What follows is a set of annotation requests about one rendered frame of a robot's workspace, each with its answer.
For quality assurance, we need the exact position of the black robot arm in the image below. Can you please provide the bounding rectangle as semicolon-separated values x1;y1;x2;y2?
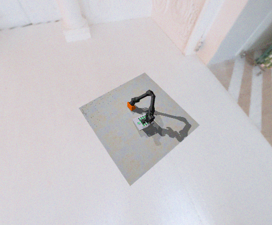
129;90;156;123

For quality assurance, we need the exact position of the grey switch panel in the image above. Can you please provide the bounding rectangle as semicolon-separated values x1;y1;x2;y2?
132;114;154;130

